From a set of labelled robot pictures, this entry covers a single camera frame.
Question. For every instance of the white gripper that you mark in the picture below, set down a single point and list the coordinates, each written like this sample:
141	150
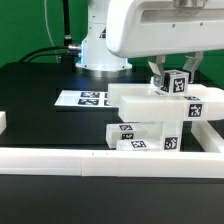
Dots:
141	28

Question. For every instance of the white tagged cube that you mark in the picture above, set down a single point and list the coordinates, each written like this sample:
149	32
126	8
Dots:
175	82

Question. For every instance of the white chair seat part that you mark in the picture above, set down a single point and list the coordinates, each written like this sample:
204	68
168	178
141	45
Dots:
163	131

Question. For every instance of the white chair back part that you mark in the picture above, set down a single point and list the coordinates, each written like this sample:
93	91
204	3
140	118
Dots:
144	103

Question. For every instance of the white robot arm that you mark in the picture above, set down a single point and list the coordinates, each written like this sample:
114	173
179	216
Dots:
95	55

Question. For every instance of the white block at left edge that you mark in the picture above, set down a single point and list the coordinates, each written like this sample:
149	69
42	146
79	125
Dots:
3	124

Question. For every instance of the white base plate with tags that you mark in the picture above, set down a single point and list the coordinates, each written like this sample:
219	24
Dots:
82	99

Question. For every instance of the white U-shaped fence frame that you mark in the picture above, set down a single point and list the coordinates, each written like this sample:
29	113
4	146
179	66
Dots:
206	164

